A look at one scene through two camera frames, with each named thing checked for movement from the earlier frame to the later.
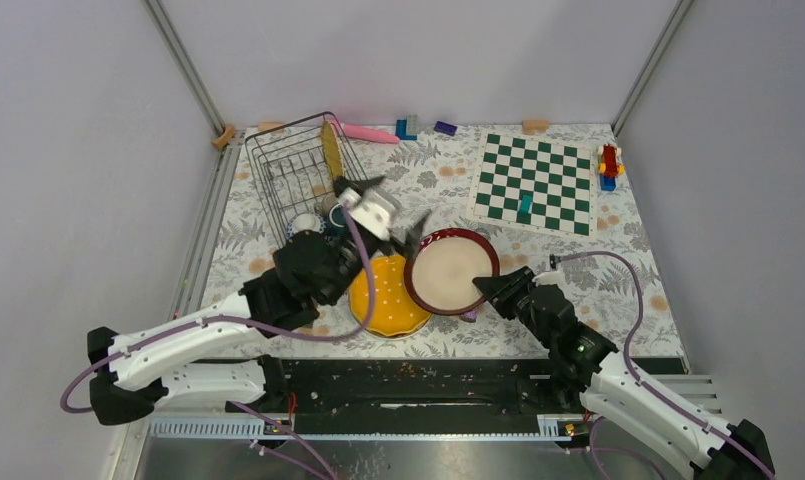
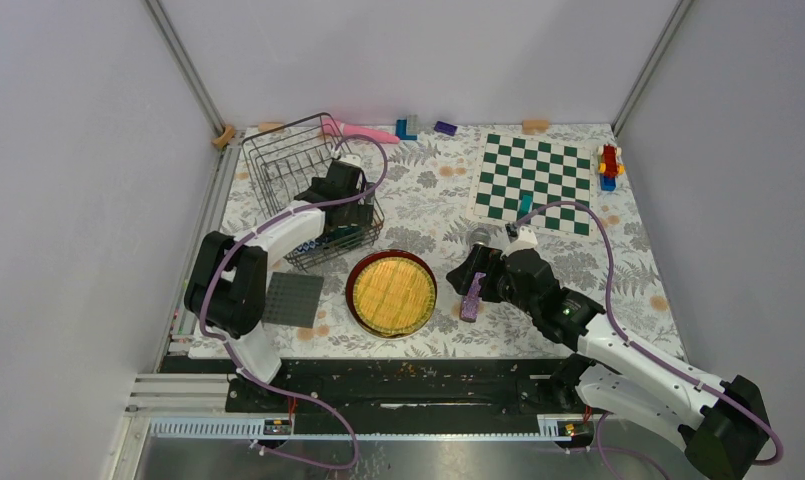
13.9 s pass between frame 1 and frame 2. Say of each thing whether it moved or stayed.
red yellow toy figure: stayed
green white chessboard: stayed
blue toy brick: stayed
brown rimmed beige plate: moved
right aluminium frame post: stayed
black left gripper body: moved
